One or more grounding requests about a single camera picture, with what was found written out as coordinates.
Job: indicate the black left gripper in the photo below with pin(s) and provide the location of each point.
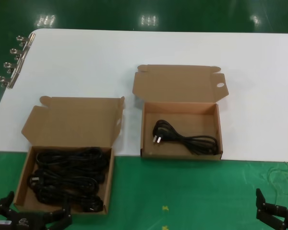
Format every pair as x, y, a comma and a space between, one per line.
26, 221

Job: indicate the open brown cardboard box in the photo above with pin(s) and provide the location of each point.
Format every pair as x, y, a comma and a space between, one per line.
74, 115
177, 83

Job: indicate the green table mat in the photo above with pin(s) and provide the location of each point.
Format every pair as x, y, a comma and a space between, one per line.
206, 191

